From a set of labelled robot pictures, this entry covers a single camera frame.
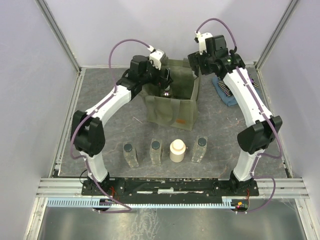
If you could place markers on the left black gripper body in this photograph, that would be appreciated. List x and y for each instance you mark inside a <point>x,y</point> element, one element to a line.
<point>160,81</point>

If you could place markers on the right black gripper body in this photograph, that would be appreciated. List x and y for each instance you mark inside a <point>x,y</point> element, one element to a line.
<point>196,59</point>

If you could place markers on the chrome dome clear bottle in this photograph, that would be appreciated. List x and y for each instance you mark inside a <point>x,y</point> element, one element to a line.
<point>167,92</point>

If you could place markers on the green canvas bag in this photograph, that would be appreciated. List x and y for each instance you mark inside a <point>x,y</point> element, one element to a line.
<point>180,110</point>

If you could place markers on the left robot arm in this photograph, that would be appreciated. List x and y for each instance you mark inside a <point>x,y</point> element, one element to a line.
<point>87,129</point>

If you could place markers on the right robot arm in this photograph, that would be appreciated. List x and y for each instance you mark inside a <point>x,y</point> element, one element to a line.
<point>262,127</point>

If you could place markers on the black white striped cloth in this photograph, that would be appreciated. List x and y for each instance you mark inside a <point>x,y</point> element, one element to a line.
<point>226,90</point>

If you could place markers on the blue folded cloth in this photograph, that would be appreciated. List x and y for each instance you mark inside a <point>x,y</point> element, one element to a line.
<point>229,101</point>

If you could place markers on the middle clear square bottle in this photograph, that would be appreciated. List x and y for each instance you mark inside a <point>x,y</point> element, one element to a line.
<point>156,151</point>

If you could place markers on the clear square bottle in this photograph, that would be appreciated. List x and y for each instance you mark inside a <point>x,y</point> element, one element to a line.
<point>199,148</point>
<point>130,154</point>
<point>156,151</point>

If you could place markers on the cream cylindrical jar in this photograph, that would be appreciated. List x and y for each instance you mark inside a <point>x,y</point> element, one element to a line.
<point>177,150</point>

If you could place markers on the right clear square bottle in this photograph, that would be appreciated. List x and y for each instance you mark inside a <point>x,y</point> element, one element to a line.
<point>199,148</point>

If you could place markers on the left clear square bottle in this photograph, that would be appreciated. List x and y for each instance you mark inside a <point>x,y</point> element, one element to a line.
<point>130,154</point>

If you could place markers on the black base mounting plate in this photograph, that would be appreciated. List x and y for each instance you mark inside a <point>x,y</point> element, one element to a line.
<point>175,189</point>

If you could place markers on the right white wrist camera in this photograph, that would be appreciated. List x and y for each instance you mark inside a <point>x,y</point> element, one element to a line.
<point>200,39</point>

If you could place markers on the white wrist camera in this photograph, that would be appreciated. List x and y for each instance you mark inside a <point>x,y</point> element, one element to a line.
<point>157,57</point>
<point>200,39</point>

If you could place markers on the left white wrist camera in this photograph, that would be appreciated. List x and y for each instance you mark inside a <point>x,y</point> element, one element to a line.
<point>157,57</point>

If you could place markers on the blue slotted cable duct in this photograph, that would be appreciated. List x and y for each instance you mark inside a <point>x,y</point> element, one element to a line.
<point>104,203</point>

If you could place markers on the aluminium front rail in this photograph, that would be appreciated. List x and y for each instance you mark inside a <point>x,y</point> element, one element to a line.
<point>285,188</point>

